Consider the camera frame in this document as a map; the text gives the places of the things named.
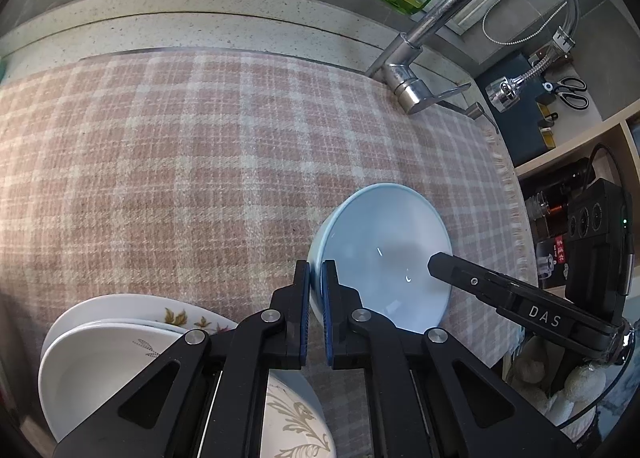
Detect flexible faucet sprayer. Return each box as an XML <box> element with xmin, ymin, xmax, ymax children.
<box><xmin>485</xmin><ymin>28</ymin><xmax>576</xmax><ymax>111</ymax></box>

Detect dark glass bottle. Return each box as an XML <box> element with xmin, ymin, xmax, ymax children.
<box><xmin>565</xmin><ymin>158</ymin><xmax>591</xmax><ymax>199</ymax></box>

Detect light blue ceramic bowl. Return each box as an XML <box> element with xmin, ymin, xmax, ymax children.
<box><xmin>306</xmin><ymin>183</ymin><xmax>453</xmax><ymax>333</ymax></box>

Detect small drinking glass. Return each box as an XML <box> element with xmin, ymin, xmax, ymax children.
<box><xmin>527</xmin><ymin>190</ymin><xmax>548</xmax><ymax>219</ymax></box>

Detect chrome kitchen faucet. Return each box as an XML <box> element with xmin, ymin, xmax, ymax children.
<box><xmin>365</xmin><ymin>0</ymin><xmax>580</xmax><ymax>115</ymax></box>

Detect dark blue knife holder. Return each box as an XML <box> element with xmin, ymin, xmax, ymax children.
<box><xmin>475</xmin><ymin>50</ymin><xmax>566</xmax><ymax>166</ymax></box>

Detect white plate grey leaf print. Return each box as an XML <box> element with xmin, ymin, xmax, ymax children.
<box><xmin>39</xmin><ymin>320</ymin><xmax>337</xmax><ymax>458</ymax></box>

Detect red and black box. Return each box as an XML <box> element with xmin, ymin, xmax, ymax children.
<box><xmin>535</xmin><ymin>233</ymin><xmax>571</xmax><ymax>289</ymax></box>

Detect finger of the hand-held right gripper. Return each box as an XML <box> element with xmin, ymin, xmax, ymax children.
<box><xmin>427</xmin><ymin>251</ymin><xmax>626</xmax><ymax>361</ymax></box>

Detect metal sink dispenser spout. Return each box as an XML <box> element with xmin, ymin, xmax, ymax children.
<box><xmin>462</xmin><ymin>102</ymin><xmax>501</xmax><ymax>135</ymax></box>

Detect black handled scissors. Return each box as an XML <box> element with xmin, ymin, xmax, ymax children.
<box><xmin>542</xmin><ymin>78</ymin><xmax>588</xmax><ymax>111</ymax></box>

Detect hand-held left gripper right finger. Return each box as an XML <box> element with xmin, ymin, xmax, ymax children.
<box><xmin>321</xmin><ymin>259</ymin><xmax>576</xmax><ymax>458</ymax></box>

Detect person's right hand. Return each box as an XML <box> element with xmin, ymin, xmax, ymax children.
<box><xmin>510</xmin><ymin>333</ymin><xmax>608</xmax><ymax>431</ymax></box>

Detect white plate brown flowers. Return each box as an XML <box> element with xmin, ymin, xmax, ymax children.
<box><xmin>47</xmin><ymin>294</ymin><xmax>238</xmax><ymax>354</ymax></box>

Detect wooden shelf unit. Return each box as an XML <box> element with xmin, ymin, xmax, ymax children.
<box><xmin>512</xmin><ymin>88</ymin><xmax>640</xmax><ymax>289</ymax></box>

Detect blind bead chain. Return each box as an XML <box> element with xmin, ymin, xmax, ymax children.
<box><xmin>481</xmin><ymin>0</ymin><xmax>553</xmax><ymax>45</ymax></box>

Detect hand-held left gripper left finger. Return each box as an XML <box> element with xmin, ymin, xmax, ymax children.
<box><xmin>52</xmin><ymin>259</ymin><xmax>312</xmax><ymax>458</ymax></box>

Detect pink plaid table cloth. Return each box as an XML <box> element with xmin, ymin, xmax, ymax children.
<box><xmin>0</xmin><ymin>48</ymin><xmax>540</xmax><ymax>458</ymax></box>

